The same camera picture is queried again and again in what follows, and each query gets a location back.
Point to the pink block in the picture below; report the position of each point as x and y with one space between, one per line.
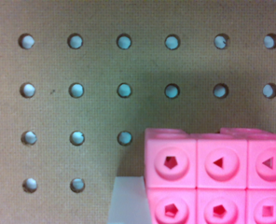
211 178

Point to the brown pegboard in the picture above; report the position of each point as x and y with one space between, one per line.
81 81

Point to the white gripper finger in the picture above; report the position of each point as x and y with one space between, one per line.
129 204

